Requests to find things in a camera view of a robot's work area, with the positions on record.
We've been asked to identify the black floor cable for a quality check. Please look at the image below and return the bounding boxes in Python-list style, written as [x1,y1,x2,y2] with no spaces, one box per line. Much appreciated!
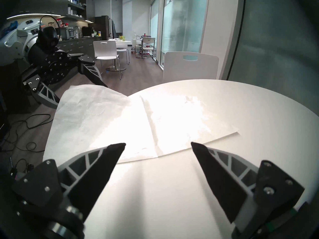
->
[0,114,51,167]

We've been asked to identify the dark tall refrigerator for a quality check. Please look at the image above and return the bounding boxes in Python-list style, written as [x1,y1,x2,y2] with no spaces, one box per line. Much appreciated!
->
[95,15,117,41]

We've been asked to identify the white plastic chair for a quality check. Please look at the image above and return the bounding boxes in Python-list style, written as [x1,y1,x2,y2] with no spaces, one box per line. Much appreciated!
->
[136,37,156,60]
[162,52,220,84]
[93,41,130,80]

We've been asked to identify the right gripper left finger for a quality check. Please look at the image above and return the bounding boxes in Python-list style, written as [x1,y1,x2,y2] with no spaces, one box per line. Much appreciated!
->
[12,143,126,223]

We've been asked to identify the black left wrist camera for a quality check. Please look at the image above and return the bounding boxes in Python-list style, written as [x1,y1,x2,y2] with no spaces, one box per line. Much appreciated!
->
[37,26,60,51]

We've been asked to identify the white cloth napkin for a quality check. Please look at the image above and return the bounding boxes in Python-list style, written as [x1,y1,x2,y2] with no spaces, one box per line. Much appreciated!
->
[43,85,241,164]

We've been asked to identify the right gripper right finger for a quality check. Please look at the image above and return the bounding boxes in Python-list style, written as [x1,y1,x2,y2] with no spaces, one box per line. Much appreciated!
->
[191,142,305,238]

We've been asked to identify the thin left camera cable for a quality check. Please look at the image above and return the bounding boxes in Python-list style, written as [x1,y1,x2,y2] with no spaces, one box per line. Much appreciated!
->
[40,14,62,42]

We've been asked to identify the round white pedestal table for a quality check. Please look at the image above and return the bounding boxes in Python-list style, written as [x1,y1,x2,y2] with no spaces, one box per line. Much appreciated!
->
[82,79,319,239]
[106,39,132,72]

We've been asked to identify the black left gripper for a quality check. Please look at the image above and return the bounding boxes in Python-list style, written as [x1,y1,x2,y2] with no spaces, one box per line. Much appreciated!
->
[24,46,108,107]

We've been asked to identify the dark kitchen counter cabinets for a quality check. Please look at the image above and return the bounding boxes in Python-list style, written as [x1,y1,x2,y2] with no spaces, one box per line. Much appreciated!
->
[56,36,102,58]

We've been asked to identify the dark wall shelves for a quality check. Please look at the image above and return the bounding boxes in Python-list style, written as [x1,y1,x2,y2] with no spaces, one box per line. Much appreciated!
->
[67,0,87,21]

